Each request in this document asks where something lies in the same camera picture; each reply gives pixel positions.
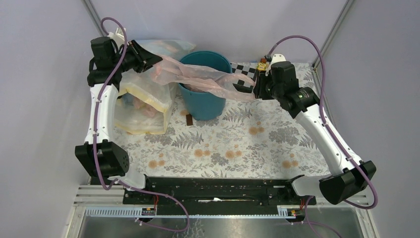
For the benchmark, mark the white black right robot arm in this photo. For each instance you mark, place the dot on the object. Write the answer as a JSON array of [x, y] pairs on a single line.
[[348, 173]]

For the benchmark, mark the yellow toy figure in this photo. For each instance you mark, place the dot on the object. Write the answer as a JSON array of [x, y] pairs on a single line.
[[261, 66]]

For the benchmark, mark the small brown wooden block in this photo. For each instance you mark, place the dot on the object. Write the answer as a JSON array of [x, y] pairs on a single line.
[[189, 120]]

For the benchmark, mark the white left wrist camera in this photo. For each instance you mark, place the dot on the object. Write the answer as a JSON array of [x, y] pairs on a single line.
[[117, 36]]

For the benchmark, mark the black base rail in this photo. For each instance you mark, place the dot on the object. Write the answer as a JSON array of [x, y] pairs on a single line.
[[211, 196]]

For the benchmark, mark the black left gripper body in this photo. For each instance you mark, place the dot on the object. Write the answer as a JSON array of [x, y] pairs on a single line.
[[131, 59]]

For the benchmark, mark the floral patterned table mat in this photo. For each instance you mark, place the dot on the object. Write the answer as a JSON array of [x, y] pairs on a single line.
[[254, 139]]

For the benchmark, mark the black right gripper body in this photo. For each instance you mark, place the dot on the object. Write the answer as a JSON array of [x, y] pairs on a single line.
[[265, 89]]

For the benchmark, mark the large translucent yellow-trimmed bag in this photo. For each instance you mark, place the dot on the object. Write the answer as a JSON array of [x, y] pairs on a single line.
[[143, 105]]

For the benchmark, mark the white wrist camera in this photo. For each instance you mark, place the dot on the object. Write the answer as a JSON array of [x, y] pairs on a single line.
[[276, 58], [117, 36]]

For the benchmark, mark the pink plastic trash bag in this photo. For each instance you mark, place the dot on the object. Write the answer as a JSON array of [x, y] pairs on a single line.
[[201, 78]]

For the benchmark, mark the teal plastic trash bin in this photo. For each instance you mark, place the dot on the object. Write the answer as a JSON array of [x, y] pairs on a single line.
[[204, 105]]

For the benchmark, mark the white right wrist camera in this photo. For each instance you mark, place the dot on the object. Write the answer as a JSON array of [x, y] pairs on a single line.
[[276, 58]]

